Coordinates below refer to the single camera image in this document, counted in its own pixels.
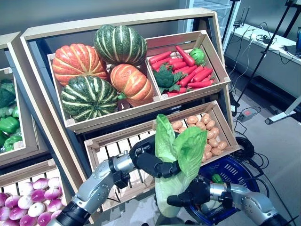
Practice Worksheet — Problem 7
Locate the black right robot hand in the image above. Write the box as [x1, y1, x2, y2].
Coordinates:
[166, 176, 212, 209]

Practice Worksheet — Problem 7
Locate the green white napa cabbage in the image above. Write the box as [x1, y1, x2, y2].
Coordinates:
[201, 200, 223, 212]
[154, 113, 209, 218]

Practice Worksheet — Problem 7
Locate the blue plastic shopping basket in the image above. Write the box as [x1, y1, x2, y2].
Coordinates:
[185, 155, 261, 226]

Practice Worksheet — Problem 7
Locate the green bell pepper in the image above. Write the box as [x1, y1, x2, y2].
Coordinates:
[3, 135, 24, 151]
[0, 117, 21, 134]
[211, 173, 224, 185]
[0, 130, 9, 148]

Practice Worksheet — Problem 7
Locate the wooden potato crate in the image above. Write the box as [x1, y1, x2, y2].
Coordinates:
[164, 100, 242, 167]

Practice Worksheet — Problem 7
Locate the wooden cabbage crate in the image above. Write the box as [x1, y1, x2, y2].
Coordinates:
[84, 121, 165, 212]

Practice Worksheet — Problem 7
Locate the orange red carrot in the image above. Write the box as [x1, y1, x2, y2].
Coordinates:
[192, 68, 214, 82]
[151, 58, 170, 71]
[149, 51, 172, 65]
[171, 61, 190, 71]
[180, 70, 198, 88]
[187, 81, 212, 89]
[175, 45, 196, 67]

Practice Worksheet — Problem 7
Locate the dark green broccoli with leaves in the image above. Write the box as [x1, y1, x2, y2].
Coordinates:
[154, 65, 188, 94]

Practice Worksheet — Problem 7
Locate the small orange striped pumpkin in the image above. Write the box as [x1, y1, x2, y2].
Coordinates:
[110, 64, 155, 108]

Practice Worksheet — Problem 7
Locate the light green round vegetable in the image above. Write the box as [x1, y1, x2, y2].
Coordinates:
[189, 48, 206, 66]

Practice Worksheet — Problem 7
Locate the wide wooden pumpkin crate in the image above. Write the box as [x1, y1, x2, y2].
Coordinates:
[47, 53, 163, 132]

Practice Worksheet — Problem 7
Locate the green striped pumpkin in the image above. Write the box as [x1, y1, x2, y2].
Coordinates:
[93, 24, 148, 66]
[60, 75, 118, 122]

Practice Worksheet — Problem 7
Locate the white desk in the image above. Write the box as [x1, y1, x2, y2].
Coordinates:
[224, 22, 301, 124]

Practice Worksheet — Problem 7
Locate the wooden carrot crate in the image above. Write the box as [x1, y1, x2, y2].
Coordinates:
[145, 30, 232, 98]

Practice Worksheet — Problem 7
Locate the black tripod stand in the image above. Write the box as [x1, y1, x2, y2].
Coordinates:
[231, 0, 294, 109]

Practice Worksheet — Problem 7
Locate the open grey laptop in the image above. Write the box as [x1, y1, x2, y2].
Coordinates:
[283, 26, 301, 58]

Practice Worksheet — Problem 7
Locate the black router with antennas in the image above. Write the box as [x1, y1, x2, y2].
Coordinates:
[234, 6, 251, 28]

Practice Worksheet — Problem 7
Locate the black light stand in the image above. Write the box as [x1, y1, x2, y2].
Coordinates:
[221, 0, 240, 45]

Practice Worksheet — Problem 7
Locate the wooden turnip crate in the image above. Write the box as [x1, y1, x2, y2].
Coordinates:
[0, 159, 64, 226]

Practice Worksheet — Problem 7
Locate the large orange striped pumpkin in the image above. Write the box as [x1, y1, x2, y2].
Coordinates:
[51, 43, 109, 87]

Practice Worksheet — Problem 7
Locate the wooden pepper crate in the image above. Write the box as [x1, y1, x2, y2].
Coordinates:
[0, 67, 40, 163]

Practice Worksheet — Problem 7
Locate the wooden display shelf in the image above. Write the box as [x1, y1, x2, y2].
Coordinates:
[20, 8, 242, 226]
[0, 32, 78, 196]

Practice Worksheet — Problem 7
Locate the black metal rack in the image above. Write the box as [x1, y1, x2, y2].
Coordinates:
[283, 0, 301, 38]

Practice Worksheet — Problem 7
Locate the light green cauliflower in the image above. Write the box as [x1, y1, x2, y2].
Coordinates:
[0, 107, 15, 118]

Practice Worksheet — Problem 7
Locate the dark green broccoli head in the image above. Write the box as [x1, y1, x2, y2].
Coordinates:
[0, 79, 15, 91]
[0, 88, 16, 109]

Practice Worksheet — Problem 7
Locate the black cable coil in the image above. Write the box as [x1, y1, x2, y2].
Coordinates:
[232, 136, 256, 162]

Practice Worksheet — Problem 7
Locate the grey power strip red switch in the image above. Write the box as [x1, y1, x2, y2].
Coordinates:
[237, 108, 257, 122]

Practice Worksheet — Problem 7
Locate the black cable bundle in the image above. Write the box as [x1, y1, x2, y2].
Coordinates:
[255, 34, 275, 44]

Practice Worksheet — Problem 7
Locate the glass door white frame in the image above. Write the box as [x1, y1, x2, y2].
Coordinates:
[185, 0, 242, 51]

